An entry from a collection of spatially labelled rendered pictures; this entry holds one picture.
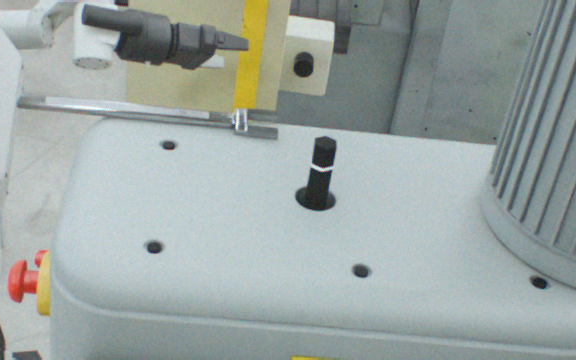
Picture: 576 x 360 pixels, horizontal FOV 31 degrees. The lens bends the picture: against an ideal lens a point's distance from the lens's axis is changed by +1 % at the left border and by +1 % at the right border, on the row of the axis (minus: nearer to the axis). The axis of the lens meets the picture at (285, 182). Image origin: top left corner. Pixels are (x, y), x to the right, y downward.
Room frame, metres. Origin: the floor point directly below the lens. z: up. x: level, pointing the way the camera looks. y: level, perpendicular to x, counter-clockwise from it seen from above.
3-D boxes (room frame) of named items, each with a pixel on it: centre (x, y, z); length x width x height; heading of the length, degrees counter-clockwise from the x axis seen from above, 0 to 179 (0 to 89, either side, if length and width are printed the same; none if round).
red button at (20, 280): (0.70, 0.22, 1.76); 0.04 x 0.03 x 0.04; 6
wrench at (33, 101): (0.81, 0.14, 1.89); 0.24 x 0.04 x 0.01; 97
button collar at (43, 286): (0.70, 0.20, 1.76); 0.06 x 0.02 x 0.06; 6
